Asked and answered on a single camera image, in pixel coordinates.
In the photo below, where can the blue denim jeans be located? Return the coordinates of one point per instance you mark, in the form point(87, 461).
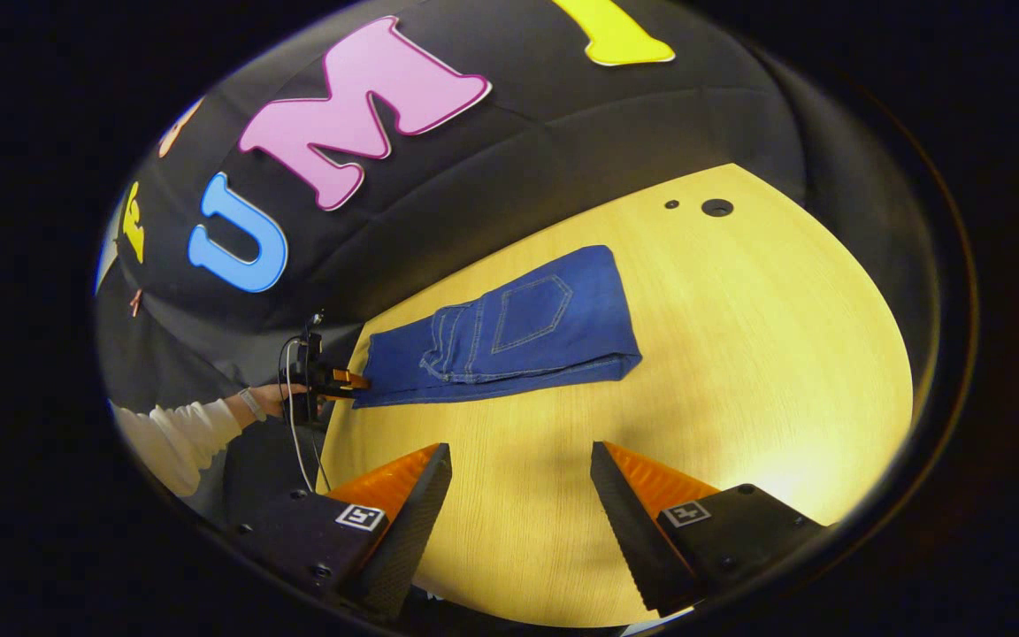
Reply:
point(518, 336)

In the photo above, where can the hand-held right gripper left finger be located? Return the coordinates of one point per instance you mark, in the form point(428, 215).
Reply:
point(394, 540)

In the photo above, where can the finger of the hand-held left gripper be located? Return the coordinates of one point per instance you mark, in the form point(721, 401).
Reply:
point(348, 380)

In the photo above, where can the pale wristband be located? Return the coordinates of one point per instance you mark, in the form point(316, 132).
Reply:
point(252, 403)

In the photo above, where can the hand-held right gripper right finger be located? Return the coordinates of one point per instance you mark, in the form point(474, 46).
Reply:
point(642, 540)

